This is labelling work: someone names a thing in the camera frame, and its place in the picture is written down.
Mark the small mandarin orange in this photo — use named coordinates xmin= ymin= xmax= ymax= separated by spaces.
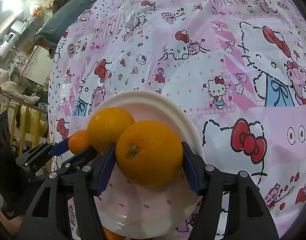
xmin=68 ymin=129 xmax=89 ymax=155

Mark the medium orange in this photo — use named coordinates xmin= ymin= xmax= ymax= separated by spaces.
xmin=87 ymin=107 xmax=135 ymax=153

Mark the pink strawberry plate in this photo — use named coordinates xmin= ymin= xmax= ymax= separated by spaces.
xmin=96 ymin=90 xmax=203 ymax=239

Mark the teal blue pillow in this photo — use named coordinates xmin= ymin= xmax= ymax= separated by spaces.
xmin=33 ymin=0 xmax=93 ymax=48

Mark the yellow wooden rack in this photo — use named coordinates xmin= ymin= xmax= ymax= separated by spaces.
xmin=0 ymin=102 xmax=49 ymax=155

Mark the Hello Kitty pink tablecloth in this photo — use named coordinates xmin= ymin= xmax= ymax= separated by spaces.
xmin=48 ymin=0 xmax=306 ymax=237

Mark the large navel orange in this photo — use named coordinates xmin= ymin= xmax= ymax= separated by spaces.
xmin=115 ymin=120 xmax=183 ymax=187

